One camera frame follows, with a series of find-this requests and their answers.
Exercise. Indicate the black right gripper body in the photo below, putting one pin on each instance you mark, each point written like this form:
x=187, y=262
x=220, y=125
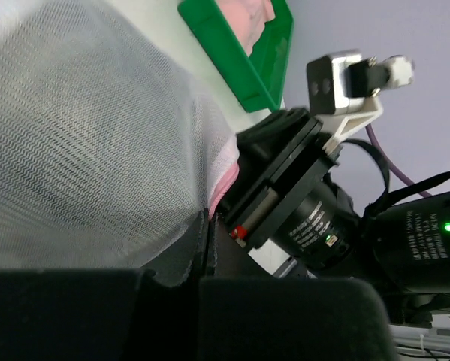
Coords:
x=284, y=192

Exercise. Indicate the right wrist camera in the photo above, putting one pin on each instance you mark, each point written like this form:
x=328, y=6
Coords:
x=344, y=90

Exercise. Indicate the pink bra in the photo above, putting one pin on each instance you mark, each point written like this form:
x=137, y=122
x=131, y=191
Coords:
x=247, y=19

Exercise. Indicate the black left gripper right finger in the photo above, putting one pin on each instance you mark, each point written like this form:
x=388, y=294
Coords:
x=266, y=318

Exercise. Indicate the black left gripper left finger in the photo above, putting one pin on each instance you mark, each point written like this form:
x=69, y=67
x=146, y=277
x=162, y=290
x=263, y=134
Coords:
x=146, y=313

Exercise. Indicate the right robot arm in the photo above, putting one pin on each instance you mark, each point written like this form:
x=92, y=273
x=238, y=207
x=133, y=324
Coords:
x=401, y=246

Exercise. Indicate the green plastic tray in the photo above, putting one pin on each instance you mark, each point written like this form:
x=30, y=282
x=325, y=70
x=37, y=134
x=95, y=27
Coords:
x=256, y=80

